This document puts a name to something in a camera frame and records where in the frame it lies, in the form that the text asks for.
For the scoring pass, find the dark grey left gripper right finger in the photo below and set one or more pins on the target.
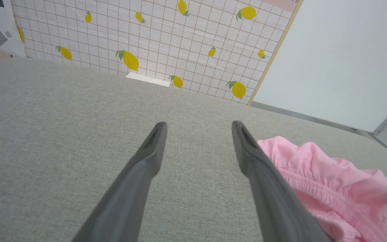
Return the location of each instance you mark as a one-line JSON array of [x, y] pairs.
[[274, 201]]

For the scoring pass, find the pink garment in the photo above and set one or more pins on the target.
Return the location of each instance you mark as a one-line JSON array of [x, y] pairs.
[[344, 198]]

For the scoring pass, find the lemon print grid panel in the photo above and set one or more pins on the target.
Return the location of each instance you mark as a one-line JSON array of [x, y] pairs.
[[166, 43]]

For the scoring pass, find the white partition board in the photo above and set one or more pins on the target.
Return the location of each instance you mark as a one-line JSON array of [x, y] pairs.
[[341, 57]]

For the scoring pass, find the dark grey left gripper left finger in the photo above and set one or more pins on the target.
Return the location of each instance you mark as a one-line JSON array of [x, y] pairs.
[[129, 198]]

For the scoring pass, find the white box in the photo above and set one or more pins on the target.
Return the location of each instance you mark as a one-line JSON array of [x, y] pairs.
[[147, 79]]

